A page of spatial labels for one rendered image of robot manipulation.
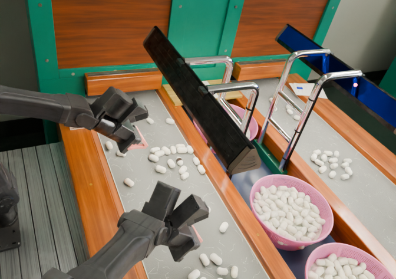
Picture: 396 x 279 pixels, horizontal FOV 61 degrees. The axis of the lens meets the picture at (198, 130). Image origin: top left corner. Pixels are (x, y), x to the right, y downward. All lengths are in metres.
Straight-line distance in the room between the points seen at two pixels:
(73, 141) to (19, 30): 1.04
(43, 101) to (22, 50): 1.32
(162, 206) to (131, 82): 0.76
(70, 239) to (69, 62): 0.65
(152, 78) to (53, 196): 0.59
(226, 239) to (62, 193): 0.54
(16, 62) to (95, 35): 0.93
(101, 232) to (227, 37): 0.97
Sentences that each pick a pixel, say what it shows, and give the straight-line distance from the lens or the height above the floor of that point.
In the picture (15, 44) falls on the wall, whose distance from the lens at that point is 2.14.
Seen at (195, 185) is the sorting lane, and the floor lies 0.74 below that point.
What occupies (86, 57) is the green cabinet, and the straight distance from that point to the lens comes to 1.37.
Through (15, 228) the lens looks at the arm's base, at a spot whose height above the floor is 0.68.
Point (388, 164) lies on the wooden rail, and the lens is 1.52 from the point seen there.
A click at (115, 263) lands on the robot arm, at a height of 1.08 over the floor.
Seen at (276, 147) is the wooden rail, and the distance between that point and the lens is 1.34.
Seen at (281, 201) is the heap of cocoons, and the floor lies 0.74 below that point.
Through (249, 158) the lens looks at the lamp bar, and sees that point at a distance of 0.74.
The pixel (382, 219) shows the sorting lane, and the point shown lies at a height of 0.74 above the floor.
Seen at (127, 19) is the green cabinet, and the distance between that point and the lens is 1.34.
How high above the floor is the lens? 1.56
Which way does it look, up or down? 38 degrees down
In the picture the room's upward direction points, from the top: 12 degrees clockwise
